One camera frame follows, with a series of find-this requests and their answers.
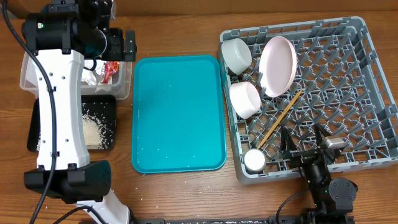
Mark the grey bowl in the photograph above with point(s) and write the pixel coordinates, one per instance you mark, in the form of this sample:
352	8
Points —
236	54

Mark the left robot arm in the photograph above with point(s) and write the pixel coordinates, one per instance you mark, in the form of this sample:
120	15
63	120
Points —
59	39

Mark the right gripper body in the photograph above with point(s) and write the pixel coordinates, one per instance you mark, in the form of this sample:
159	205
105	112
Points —
314	172

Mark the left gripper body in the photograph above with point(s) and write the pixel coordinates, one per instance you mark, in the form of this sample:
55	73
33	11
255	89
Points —
114	50

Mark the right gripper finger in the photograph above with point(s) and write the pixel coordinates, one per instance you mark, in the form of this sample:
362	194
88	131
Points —
287	144
320	133

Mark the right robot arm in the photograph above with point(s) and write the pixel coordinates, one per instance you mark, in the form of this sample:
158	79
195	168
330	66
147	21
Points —
333	198

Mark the red snack wrapper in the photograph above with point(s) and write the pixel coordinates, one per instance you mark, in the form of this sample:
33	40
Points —
108	70

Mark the large pink plate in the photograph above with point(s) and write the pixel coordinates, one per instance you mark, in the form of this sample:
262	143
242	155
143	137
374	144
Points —
278	64

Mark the teal plastic tray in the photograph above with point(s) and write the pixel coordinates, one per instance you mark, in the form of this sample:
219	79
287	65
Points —
178	115

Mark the rice pile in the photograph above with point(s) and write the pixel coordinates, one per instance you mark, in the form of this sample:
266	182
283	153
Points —
98	129

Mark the black tray bin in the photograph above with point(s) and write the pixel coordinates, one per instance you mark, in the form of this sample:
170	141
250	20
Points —
95	102

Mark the white cup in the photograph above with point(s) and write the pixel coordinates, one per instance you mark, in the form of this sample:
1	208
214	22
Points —
254	161

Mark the clear plastic bin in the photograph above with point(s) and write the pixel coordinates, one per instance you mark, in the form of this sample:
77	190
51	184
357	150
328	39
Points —
105	84

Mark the crumpled white tissue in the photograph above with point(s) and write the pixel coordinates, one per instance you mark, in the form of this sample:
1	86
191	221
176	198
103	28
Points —
92	72

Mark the grey dishwasher rack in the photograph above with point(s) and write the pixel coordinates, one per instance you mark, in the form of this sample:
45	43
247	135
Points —
344	90

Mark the wooden chopstick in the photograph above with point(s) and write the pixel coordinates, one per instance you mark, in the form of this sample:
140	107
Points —
280	118

